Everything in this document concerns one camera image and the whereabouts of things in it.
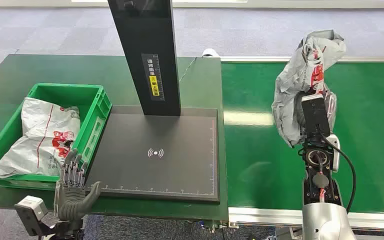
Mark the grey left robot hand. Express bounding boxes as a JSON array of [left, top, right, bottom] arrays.
[[53, 148, 102, 223]]

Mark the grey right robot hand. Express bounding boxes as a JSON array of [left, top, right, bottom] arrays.
[[324, 91, 339, 136]]

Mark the grey poly mailer package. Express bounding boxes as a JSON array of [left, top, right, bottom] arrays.
[[271, 29, 348, 148]]

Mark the green conveyor belt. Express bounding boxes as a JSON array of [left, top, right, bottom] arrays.
[[221, 61, 384, 215]]

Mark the black inbound scanner machine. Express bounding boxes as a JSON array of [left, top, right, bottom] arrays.
[[85, 0, 221, 204]]

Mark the white poly mailer red print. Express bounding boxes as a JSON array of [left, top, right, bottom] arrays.
[[0, 96, 81, 179]]

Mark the green plastic crate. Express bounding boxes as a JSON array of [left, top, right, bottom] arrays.
[[0, 82, 113, 191]]

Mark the white tape roll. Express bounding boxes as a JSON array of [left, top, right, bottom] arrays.
[[201, 48, 222, 60]]

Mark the yellow and black label sticker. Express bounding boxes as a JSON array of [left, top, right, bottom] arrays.
[[141, 52, 166, 102]]

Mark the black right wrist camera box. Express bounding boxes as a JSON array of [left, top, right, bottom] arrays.
[[300, 93, 331, 138]]

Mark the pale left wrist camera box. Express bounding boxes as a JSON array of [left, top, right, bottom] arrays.
[[14, 195, 49, 237]]

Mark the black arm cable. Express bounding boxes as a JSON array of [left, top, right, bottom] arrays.
[[317, 127, 358, 215]]

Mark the thin dark table cable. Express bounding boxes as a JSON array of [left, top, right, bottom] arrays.
[[178, 56, 198, 84]]

